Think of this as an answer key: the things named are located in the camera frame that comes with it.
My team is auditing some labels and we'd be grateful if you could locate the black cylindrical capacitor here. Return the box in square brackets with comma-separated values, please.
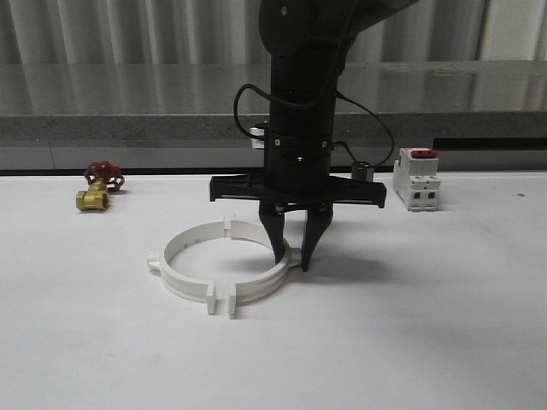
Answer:
[351, 161, 374, 183]

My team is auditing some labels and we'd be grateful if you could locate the black cable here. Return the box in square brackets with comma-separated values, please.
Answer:
[233, 83, 396, 167]

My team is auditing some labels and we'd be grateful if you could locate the grey stone countertop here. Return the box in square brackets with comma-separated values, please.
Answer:
[1, 61, 546, 149]

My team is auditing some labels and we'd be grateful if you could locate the white half-ring pipe clamp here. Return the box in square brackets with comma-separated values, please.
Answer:
[145, 221, 225, 314]
[223, 218, 301, 318]

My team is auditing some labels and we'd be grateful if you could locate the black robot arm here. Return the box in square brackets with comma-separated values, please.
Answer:
[209, 1, 412, 270]

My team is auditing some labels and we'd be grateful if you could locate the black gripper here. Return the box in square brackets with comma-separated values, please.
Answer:
[209, 132, 386, 272]

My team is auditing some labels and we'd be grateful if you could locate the white circuit breaker red switch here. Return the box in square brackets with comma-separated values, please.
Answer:
[393, 148, 441, 212]

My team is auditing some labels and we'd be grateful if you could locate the grey pleated curtain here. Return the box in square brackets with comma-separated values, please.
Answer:
[0, 0, 491, 66]

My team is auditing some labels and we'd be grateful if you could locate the brass valve red handwheel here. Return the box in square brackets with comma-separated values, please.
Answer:
[75, 161, 125, 211]

